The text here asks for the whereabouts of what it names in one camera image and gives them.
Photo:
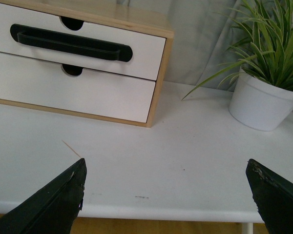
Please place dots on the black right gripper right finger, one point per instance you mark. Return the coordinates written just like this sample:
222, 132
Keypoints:
273, 196

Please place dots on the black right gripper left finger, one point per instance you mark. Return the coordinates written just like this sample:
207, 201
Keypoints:
53, 208

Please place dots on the white drawer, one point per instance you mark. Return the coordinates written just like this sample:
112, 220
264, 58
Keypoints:
146, 33
45, 83

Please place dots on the wooden toothpick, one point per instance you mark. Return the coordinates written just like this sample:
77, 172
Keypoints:
71, 149

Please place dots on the white plant pot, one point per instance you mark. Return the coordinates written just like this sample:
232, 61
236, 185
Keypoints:
259, 105

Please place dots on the green striped plant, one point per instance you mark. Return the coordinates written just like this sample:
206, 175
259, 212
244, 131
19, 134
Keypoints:
265, 50

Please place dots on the grey curtain backdrop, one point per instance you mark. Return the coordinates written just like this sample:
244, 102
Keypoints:
203, 32

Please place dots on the black drawer handle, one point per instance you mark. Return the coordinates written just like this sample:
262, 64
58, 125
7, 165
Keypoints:
72, 44

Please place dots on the wooden drawer cabinet frame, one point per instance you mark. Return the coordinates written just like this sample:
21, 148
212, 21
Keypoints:
74, 70

